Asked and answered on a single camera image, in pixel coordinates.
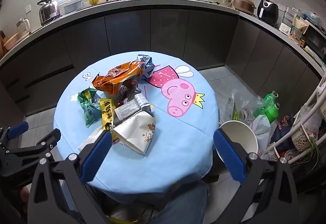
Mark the yellow snack wrapper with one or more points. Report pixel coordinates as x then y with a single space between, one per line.
107 114

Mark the blue white cartoon wrapper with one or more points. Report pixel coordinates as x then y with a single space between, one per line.
146 60

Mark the white plastic bag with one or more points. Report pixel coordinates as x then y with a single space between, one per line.
262 127

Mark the glass teapot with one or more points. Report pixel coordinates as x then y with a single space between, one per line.
23 25

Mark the steel kettle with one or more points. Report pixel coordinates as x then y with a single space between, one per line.
48 12

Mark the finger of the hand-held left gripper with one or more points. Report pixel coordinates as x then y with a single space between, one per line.
17 129
47 143

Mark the person's blue jeans leg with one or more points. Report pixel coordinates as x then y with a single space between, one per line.
178 203

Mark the black induction cooker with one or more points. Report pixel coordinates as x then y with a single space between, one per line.
57 20

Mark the white woven basket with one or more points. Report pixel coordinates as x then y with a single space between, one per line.
301 138

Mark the black air fryer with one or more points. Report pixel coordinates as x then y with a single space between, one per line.
267 12

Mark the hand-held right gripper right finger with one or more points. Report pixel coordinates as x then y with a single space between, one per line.
229 157

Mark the white paper cup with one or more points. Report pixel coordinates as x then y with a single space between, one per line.
135 134

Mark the dark kitchen base cabinet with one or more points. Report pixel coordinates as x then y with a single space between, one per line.
127 32

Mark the white paper bucket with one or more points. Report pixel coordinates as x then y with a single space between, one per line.
242 137

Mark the black microwave oven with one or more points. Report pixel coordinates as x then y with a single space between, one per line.
315 39

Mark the white paper napkin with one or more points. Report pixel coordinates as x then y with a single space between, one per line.
89 141

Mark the orange snack bag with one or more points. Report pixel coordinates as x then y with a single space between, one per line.
114 78

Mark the clear plastic bag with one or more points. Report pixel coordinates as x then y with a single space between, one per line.
244 109

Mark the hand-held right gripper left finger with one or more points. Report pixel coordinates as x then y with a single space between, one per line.
98 155

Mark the brown lidded pot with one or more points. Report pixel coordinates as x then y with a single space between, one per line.
244 4

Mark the green beige snack bags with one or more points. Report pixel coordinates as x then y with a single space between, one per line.
299 29

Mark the person's left hand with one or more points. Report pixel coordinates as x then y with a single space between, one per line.
24 194

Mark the green onions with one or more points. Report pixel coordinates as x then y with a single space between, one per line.
314 148

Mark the white printed plastic wrapper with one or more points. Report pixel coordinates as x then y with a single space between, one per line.
130 108

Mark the blue cartoon tablecloth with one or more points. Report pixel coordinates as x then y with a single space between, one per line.
178 142

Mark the white plastic tub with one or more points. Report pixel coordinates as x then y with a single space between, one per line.
72 7

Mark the green snack wrapper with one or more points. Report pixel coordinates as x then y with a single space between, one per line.
87 104

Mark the clear glass container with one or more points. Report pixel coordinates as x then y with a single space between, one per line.
222 0

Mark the white kitchen timer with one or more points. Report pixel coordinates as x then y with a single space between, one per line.
284 29

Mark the dark blue printed bag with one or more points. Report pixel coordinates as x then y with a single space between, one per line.
282 129

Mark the white storage rack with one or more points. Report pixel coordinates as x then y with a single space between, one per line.
314 96

